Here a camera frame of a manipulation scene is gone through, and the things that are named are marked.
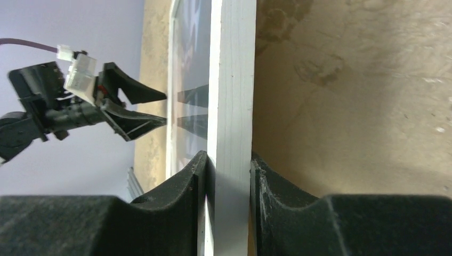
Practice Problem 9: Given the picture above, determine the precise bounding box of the picture frame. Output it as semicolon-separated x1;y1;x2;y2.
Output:
165;0;258;256

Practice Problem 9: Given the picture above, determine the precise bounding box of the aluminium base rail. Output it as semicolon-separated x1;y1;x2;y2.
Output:
127;167;144;201

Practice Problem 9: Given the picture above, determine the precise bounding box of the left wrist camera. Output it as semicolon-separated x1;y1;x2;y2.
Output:
56;45;96;106

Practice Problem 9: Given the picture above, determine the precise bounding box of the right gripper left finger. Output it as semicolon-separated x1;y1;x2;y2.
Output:
1;151;207;255

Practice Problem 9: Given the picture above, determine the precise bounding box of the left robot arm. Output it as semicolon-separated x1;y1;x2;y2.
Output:
1;61;167;163

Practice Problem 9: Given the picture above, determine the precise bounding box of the printed photo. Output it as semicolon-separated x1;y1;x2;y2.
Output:
173;0;213;175

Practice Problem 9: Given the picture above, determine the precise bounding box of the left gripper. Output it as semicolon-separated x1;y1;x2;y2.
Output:
7;62;167;141

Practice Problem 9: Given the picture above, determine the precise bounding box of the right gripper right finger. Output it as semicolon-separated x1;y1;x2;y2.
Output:
250;154;451;255

